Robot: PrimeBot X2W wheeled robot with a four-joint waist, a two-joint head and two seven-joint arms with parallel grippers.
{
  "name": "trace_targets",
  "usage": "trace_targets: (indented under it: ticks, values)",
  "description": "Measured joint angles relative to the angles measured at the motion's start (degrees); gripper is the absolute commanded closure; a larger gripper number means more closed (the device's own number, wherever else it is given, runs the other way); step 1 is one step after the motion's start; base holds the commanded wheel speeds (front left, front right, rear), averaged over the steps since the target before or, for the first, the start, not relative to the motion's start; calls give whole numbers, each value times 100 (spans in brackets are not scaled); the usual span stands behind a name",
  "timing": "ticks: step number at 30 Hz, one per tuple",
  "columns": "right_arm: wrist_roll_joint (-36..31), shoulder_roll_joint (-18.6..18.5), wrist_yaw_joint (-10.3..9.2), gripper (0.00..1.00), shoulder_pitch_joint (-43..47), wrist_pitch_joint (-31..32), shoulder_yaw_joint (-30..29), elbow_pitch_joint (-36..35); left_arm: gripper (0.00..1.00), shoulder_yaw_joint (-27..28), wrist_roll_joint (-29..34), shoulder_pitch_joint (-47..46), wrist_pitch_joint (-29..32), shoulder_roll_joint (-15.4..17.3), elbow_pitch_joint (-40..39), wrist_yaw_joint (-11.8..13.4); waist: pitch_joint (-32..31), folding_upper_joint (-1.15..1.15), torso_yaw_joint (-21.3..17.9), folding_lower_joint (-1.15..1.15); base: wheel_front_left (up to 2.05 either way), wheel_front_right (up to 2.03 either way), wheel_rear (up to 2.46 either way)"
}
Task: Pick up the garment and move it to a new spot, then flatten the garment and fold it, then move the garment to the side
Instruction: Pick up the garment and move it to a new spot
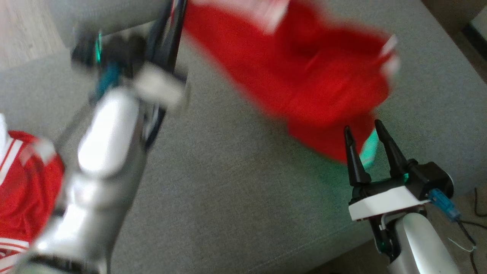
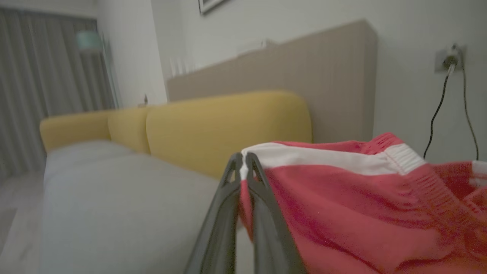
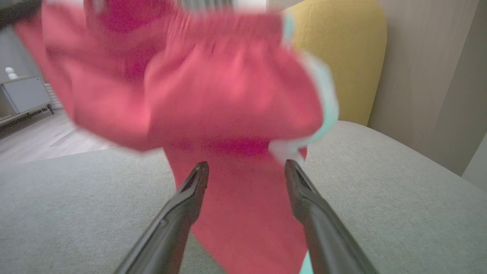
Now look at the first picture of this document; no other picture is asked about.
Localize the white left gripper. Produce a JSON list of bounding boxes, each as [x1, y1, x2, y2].
[[131, 0, 189, 150]]

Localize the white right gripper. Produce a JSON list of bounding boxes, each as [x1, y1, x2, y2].
[[343, 119, 433, 222]]

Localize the red garment with white trim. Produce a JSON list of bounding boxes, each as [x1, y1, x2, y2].
[[182, 0, 401, 169]]

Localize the red white panelled striped garment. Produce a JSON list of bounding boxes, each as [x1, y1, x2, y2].
[[0, 113, 66, 274]]

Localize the blue left gripper plug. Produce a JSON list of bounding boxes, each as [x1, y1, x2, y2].
[[94, 63, 123, 100]]

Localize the blue gripper plug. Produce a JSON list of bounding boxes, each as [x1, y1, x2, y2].
[[94, 63, 123, 100], [428, 189, 462, 222]]

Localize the blue right gripper plug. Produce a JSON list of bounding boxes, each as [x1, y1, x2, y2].
[[428, 189, 462, 222]]

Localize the grey fabric sofa seat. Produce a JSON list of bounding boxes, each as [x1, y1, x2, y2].
[[0, 0, 487, 274]]

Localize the black cable on floor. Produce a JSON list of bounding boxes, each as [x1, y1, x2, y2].
[[473, 186, 487, 218]]

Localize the thin pale wire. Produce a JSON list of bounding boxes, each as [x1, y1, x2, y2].
[[447, 237, 477, 253]]

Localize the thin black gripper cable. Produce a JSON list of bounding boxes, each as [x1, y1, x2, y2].
[[456, 218, 482, 274]]

